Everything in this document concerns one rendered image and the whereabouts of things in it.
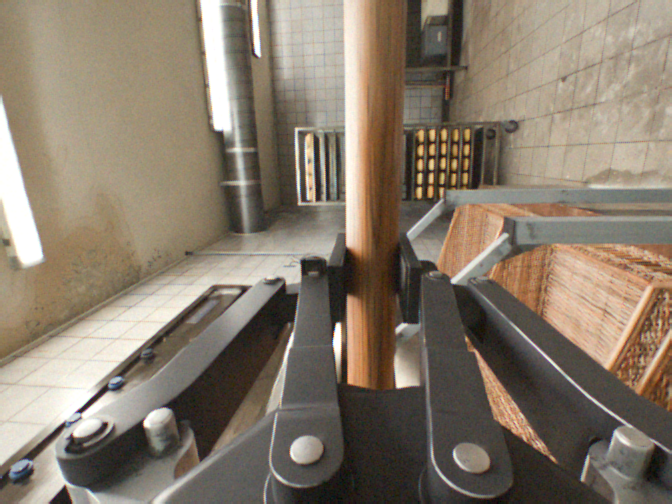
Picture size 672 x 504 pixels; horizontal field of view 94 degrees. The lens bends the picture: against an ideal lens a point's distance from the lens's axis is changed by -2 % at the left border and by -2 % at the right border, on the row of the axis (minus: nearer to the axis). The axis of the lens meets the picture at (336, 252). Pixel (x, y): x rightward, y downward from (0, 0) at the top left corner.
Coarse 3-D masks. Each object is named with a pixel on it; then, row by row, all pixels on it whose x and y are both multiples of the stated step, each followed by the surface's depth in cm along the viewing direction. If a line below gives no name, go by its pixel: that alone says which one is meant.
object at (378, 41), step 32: (352, 0) 14; (384, 0) 14; (352, 32) 15; (384, 32) 14; (352, 64) 15; (384, 64) 15; (352, 96) 16; (384, 96) 15; (352, 128) 16; (384, 128) 16; (352, 160) 16; (384, 160) 16; (352, 192) 17; (384, 192) 16; (352, 224) 17; (384, 224) 17; (352, 256) 18; (384, 256) 17; (352, 288) 19; (384, 288) 18; (352, 320) 19; (384, 320) 19; (352, 352) 20; (384, 352) 19; (384, 384) 20
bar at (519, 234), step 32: (448, 192) 99; (480, 192) 98; (512, 192) 97; (544, 192) 96; (576, 192) 95; (608, 192) 94; (640, 192) 93; (416, 224) 105; (512, 224) 53; (544, 224) 52; (576, 224) 52; (608, 224) 51; (640, 224) 51; (480, 256) 57; (512, 256) 56
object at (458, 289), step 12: (432, 264) 17; (420, 288) 15; (456, 288) 14; (420, 300) 15; (456, 300) 14; (468, 300) 13; (420, 312) 15; (468, 312) 14; (480, 312) 13; (468, 324) 14; (480, 324) 13
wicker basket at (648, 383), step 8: (664, 344) 47; (656, 352) 48; (664, 352) 47; (656, 360) 47; (664, 360) 47; (648, 368) 48; (656, 368) 48; (664, 368) 48; (648, 376) 48; (656, 376) 48; (664, 376) 48; (640, 384) 49; (648, 384) 48; (656, 384) 48; (664, 384) 48; (640, 392) 49; (648, 392) 49; (656, 392) 49; (664, 392) 48; (656, 400) 49; (664, 400) 49
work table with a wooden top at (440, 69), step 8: (448, 0) 369; (448, 8) 370; (448, 16) 371; (448, 24) 371; (448, 32) 372; (448, 40) 372; (448, 48) 374; (448, 56) 376; (440, 64) 415; (448, 64) 379; (440, 72) 415; (416, 80) 447; (424, 80) 446; (432, 80) 445; (440, 80) 444
